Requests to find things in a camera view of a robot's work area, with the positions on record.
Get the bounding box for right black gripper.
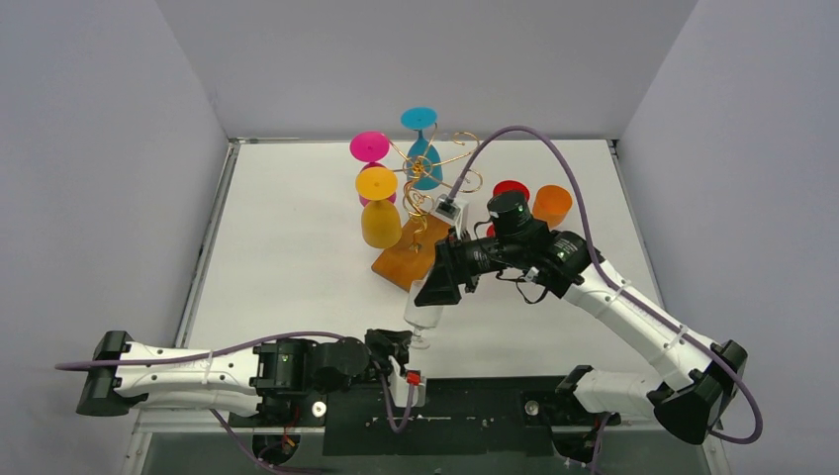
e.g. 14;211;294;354
417;225;525;304

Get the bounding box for clear patterned wine glass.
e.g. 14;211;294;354
403;280;443;350

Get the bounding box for gold wire rack wooden base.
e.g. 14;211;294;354
371;123;481;291

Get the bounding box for red wine glass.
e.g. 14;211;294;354
487;180;533;237

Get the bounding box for orange wine glass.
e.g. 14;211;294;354
531;184;573;229

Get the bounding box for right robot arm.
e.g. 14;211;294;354
414;191;748;445

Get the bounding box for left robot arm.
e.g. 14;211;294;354
56;330;423;427

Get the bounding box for yellow wine glass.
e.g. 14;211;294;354
355;166;402;249

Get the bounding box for blue wine glass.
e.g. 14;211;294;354
401;106;443;191

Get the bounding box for magenta wine glass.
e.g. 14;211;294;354
349;131;399;205

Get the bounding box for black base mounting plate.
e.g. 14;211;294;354
160;370;722;460

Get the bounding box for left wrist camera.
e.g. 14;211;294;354
388;369;426;409

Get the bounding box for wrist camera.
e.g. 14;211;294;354
388;369;426;409
430;194;469;238

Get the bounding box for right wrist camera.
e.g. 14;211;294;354
430;194;469;238

